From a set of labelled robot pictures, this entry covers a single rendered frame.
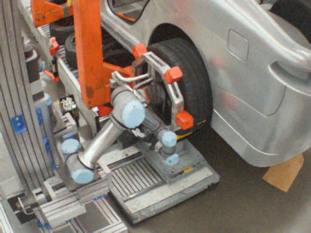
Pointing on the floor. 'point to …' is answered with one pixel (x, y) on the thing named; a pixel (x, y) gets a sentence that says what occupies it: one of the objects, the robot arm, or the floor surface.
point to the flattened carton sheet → (284, 173)
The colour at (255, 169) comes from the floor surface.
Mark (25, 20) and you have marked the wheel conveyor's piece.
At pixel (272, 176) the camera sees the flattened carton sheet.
